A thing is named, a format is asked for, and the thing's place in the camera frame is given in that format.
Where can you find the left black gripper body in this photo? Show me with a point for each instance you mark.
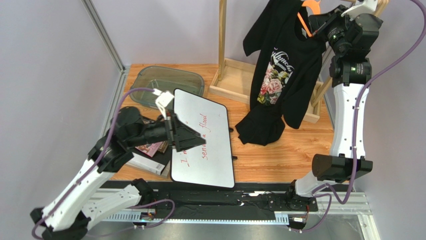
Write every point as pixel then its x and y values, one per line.
pixel 173 132

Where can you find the black white book stack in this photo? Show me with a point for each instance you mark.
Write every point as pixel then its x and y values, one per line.
pixel 159 164

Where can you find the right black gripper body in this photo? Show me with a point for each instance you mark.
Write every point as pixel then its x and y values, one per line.
pixel 319 25

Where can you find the wooden clothes rack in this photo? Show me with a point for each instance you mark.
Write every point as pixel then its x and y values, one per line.
pixel 233 78

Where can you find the illustrated book on top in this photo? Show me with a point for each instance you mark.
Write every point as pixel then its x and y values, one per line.
pixel 151 149

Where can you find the whiteboard with red writing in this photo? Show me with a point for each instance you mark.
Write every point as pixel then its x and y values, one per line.
pixel 210 164

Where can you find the grey transparent plastic bin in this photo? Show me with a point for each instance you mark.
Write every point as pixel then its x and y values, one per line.
pixel 169 79

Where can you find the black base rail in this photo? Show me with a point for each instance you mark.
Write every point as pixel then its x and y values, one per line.
pixel 252 201

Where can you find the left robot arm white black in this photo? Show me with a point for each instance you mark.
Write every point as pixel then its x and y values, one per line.
pixel 70 216

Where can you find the black floral t shirt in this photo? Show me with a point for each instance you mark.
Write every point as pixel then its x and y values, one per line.
pixel 285 74

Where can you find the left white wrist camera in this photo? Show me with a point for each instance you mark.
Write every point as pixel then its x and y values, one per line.
pixel 162 100

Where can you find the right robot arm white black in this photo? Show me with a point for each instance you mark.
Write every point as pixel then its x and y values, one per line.
pixel 350 32

